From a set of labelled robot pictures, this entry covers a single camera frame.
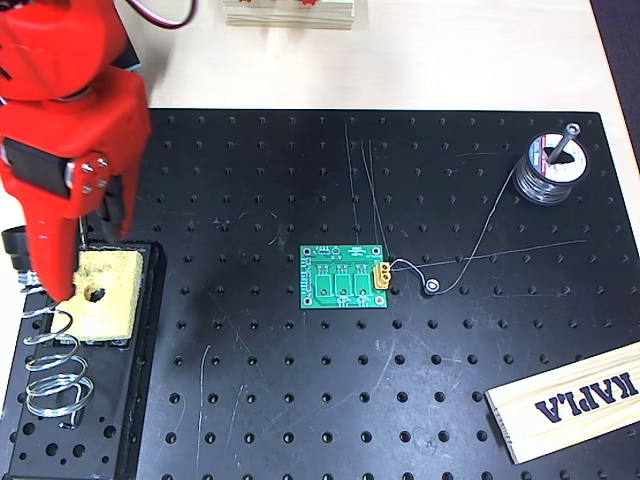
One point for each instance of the green circuit board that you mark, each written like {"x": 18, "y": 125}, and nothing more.
{"x": 345, "y": 285}

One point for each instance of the black iron stand base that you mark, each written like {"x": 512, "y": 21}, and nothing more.
{"x": 130, "y": 400}

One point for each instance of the yellow power connector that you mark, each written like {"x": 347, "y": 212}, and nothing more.
{"x": 382, "y": 275}

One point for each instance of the printed Kapla wooden plank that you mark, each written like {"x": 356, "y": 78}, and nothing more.
{"x": 575, "y": 405}

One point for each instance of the metal spool post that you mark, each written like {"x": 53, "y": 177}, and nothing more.
{"x": 562, "y": 145}

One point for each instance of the metal spring iron holder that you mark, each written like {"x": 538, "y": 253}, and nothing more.
{"x": 55, "y": 390}

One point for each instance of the yellow cleaning sponge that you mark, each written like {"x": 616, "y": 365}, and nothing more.
{"x": 115, "y": 295}

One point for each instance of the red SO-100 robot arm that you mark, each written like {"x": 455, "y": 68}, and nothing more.
{"x": 55, "y": 45}

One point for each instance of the black perforated breadboard plate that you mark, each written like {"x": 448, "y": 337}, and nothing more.
{"x": 350, "y": 390}

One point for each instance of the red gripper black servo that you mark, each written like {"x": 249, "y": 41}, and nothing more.
{"x": 75, "y": 127}

